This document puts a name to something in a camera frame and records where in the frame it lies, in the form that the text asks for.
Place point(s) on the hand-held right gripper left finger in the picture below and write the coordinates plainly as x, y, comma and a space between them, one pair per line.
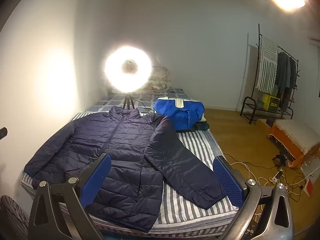
96, 180

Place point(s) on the white power strip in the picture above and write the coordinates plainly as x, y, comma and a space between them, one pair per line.
275, 177

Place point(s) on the striped bed sheet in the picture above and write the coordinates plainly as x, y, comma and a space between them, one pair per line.
195, 142

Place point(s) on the green striped towel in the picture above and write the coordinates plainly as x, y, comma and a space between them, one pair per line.
267, 65

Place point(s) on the orange stool with white cover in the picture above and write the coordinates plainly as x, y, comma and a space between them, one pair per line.
295, 132

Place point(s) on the black metal clothes rack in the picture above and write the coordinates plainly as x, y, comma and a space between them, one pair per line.
259, 33

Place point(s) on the dark hanging clothes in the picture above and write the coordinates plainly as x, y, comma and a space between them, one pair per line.
285, 75

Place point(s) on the blue checkered blanket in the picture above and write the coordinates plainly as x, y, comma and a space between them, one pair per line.
172, 95

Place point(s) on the grey striped round stool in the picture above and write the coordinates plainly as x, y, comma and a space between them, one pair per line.
11, 217

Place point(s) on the navy puffer jacket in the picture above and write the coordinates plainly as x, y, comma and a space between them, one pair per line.
125, 155

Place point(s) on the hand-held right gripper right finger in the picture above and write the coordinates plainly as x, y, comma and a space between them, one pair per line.
228, 180

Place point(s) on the folded floral quilt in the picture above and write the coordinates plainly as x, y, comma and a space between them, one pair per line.
160, 77

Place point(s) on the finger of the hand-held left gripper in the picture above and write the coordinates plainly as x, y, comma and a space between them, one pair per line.
2, 133

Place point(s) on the yellow box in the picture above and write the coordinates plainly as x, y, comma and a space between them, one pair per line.
271, 102

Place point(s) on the dark green folded garment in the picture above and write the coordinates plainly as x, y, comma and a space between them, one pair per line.
202, 126

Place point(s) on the clear plastic container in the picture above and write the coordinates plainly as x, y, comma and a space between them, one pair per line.
311, 167

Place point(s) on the black device on floor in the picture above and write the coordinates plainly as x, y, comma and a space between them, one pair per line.
280, 159

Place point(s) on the blue jacket with white trim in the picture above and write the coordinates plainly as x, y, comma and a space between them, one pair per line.
175, 115

